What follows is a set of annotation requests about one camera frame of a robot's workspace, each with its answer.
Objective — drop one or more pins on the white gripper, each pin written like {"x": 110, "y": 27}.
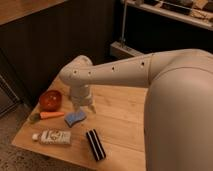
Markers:
{"x": 81, "y": 96}

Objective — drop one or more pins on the red ceramic bowl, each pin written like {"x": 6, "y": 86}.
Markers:
{"x": 50, "y": 100}

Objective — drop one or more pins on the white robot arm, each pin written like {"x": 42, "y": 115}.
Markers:
{"x": 178, "y": 111}

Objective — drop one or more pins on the blue sponge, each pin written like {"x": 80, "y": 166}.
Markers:
{"x": 72, "y": 118}

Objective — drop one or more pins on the black striped eraser brush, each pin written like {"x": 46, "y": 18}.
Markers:
{"x": 95, "y": 144}

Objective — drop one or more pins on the orange toy carrot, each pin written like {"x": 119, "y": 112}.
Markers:
{"x": 44, "y": 115}

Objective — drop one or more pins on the white plastic bottle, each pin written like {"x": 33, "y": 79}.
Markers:
{"x": 53, "y": 137}

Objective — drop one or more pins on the metal pole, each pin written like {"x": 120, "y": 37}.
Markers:
{"x": 123, "y": 24}

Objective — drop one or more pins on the cluttered upper shelf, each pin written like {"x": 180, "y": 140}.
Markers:
{"x": 194, "y": 12}

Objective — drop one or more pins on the grey metal rail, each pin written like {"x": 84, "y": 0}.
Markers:
{"x": 121, "y": 52}

